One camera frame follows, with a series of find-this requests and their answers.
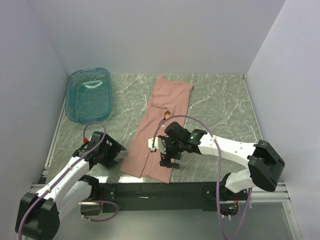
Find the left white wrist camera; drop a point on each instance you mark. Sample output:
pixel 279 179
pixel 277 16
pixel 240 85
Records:
pixel 87 144

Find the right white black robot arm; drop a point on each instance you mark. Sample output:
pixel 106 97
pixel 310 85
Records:
pixel 241 165

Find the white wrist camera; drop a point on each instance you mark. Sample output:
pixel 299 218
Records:
pixel 157 143
pixel 87 144

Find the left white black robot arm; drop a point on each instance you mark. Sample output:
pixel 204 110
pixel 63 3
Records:
pixel 40 213

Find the aluminium extrusion rail frame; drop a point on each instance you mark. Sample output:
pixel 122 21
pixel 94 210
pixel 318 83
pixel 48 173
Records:
pixel 220 100

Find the teal transparent plastic bin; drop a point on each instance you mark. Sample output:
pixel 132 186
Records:
pixel 89 95

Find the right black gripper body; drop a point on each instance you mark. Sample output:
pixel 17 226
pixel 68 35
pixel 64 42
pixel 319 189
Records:
pixel 173 151

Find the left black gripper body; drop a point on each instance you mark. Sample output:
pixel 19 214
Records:
pixel 109 152

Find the pink printed t shirt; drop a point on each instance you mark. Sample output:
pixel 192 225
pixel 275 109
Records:
pixel 168 96

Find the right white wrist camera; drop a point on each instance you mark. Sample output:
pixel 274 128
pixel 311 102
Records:
pixel 157 143

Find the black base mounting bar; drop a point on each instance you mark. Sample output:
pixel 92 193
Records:
pixel 158 196

